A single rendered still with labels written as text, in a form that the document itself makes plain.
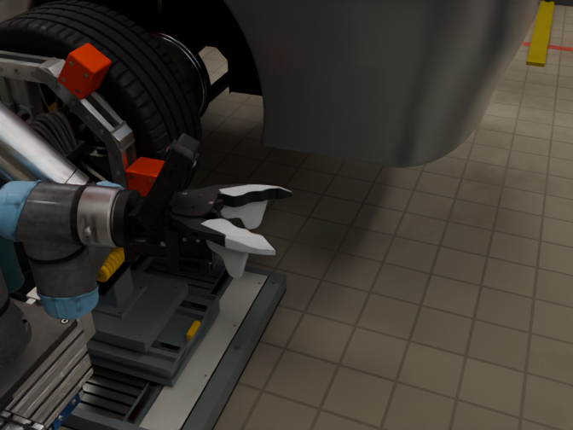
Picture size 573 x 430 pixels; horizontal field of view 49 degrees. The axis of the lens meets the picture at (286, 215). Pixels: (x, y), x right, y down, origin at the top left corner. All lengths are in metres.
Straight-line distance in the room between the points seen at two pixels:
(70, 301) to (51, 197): 0.15
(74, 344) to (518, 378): 1.50
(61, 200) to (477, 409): 1.67
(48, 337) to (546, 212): 2.43
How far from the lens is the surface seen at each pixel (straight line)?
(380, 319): 2.41
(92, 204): 0.77
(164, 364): 2.07
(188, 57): 2.02
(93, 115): 1.54
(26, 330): 1.24
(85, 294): 0.88
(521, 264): 2.80
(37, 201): 0.80
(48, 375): 1.34
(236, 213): 0.80
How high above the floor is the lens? 1.66
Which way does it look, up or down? 35 degrees down
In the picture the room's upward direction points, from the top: straight up
